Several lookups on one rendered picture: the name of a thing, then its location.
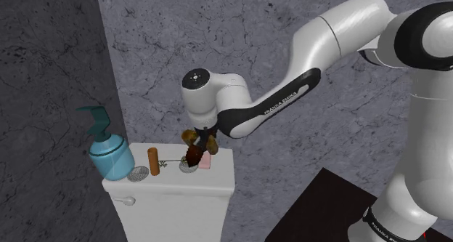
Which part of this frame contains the blue soap dispenser bottle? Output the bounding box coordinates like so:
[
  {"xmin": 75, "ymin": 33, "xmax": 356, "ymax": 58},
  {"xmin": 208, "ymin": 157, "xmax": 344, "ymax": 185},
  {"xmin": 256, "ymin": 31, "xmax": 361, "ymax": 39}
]
[{"xmin": 75, "ymin": 105, "xmax": 136, "ymax": 182}]

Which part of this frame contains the white toilet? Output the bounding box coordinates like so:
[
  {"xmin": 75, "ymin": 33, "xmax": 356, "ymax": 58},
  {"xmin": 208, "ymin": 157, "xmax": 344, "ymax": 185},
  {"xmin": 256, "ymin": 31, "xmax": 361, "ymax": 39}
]
[{"xmin": 102, "ymin": 142, "xmax": 236, "ymax": 242}]

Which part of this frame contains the glossy brown figure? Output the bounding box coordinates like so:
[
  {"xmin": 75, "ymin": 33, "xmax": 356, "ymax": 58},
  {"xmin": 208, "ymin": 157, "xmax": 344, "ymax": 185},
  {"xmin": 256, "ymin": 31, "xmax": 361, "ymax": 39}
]
[{"xmin": 181, "ymin": 129, "xmax": 219, "ymax": 169}]

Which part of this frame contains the pink soap bar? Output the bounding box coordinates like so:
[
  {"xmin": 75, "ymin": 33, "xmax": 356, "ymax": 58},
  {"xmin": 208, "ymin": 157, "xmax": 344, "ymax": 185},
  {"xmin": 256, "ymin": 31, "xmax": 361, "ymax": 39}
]
[{"xmin": 197, "ymin": 152, "xmax": 213, "ymax": 170}]

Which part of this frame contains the round grey mesh strainer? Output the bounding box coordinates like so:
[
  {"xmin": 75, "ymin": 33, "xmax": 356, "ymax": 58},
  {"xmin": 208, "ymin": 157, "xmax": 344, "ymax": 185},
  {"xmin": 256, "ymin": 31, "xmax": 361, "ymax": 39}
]
[{"xmin": 126, "ymin": 166, "xmax": 150, "ymax": 183}]

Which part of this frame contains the brown wooden cylinder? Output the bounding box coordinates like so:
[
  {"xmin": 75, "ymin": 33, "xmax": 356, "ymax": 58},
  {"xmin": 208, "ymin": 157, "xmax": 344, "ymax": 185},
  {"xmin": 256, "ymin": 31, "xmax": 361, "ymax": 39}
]
[{"xmin": 147, "ymin": 147, "xmax": 161, "ymax": 177}]

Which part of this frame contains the dark robot stand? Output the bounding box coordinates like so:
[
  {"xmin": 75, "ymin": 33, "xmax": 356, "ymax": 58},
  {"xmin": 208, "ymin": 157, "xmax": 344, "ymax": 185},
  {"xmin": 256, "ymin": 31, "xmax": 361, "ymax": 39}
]
[{"xmin": 264, "ymin": 167, "xmax": 453, "ymax": 242}]

